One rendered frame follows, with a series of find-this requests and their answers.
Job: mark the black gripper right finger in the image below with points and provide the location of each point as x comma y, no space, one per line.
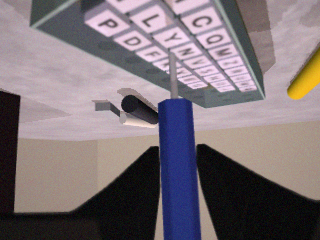
244,205

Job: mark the black cylinder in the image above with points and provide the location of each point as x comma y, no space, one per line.
139,109

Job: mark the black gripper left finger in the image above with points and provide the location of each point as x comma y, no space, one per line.
126,209

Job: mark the blue stylus with white tip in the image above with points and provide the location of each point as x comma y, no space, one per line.
179,179

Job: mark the keyboard with white letter keys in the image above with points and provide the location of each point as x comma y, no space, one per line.
216,63

